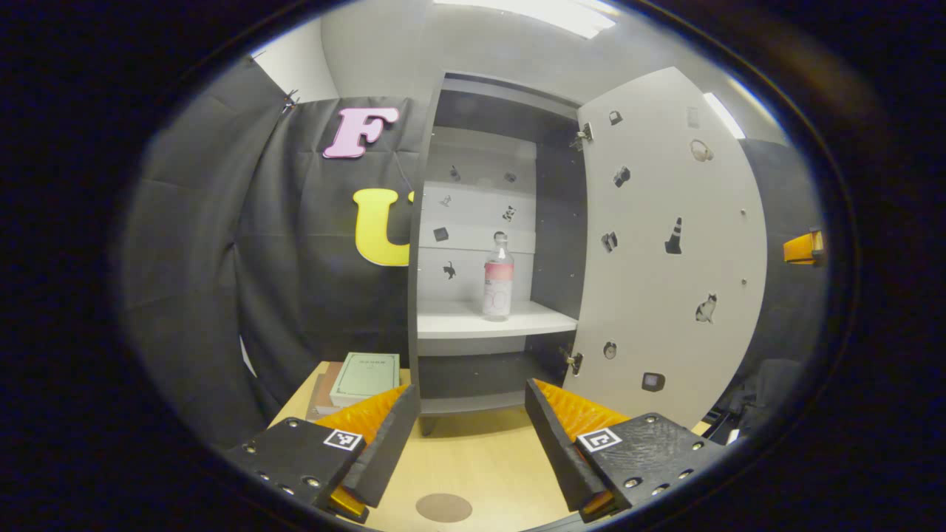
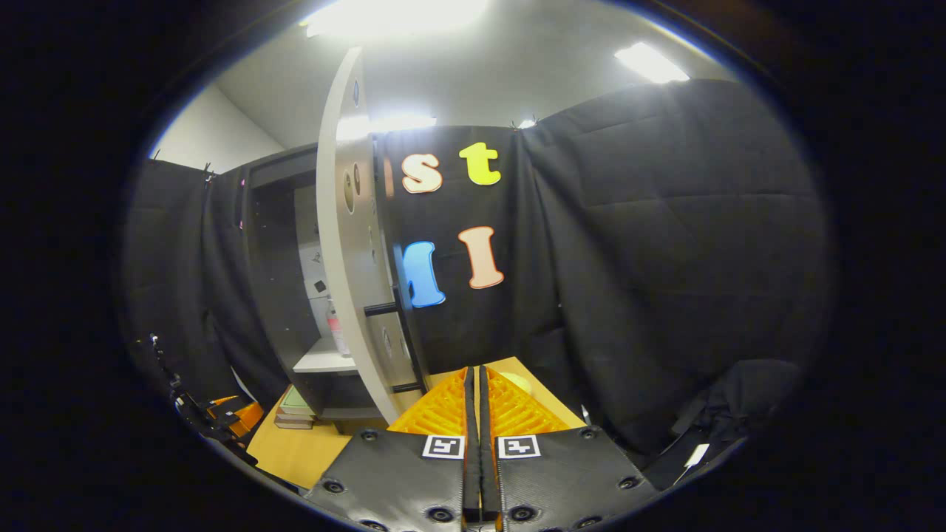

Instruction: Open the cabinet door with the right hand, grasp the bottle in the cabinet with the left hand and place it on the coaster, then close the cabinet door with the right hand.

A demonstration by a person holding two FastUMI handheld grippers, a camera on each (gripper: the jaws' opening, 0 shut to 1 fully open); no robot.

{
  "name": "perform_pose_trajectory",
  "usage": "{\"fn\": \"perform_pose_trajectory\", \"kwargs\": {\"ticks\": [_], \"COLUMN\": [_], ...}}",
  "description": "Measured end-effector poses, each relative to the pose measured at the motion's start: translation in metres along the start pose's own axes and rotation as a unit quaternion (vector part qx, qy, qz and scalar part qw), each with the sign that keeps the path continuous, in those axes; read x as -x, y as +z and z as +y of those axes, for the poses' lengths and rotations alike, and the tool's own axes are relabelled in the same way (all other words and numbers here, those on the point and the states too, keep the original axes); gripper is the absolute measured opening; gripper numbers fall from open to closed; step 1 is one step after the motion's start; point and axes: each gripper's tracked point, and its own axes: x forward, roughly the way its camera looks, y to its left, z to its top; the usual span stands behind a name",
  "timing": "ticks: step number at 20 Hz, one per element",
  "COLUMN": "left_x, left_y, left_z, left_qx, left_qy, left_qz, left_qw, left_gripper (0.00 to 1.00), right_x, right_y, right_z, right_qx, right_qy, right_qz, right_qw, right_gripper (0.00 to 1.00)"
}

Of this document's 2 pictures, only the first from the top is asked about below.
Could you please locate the large ceiling light panel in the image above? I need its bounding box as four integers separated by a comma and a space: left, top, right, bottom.
432, 0, 618, 39

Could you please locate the black backdrop cloth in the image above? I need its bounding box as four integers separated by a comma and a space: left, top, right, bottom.
122, 55, 828, 444

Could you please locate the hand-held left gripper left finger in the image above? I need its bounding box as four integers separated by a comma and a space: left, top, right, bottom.
222, 383, 421, 524

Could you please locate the round brown coaster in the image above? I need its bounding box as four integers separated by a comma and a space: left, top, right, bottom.
415, 493, 474, 524

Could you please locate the narrow ceiling light panel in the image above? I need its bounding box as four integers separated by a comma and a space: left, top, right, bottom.
702, 91, 747, 140

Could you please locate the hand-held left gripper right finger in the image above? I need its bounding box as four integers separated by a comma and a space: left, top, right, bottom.
523, 378, 729, 524

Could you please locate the dark grey cabinet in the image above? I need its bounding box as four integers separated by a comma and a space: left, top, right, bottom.
406, 70, 590, 437

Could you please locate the clear bottle with pink label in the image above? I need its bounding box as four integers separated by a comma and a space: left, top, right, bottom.
483, 231, 515, 322

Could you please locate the beige cabinet door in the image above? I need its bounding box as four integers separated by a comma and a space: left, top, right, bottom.
562, 66, 769, 429

